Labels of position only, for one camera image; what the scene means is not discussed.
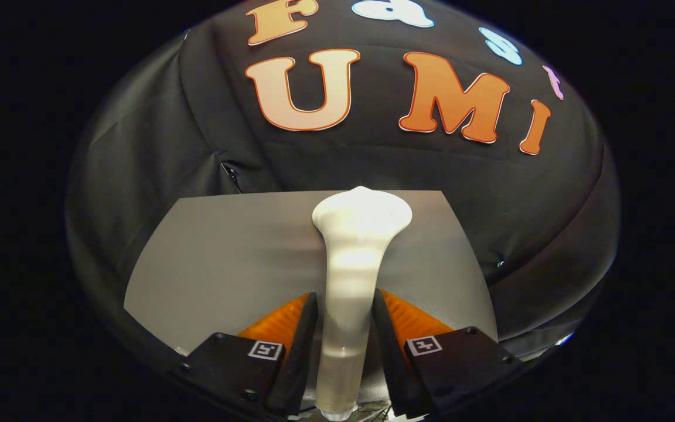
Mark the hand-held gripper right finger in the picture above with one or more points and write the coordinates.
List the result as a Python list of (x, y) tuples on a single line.
[(389, 357)]

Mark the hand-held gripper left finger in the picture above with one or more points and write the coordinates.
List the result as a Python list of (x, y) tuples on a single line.
[(299, 363)]

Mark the grey cabinet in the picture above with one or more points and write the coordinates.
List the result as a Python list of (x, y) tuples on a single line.
[(226, 264)]

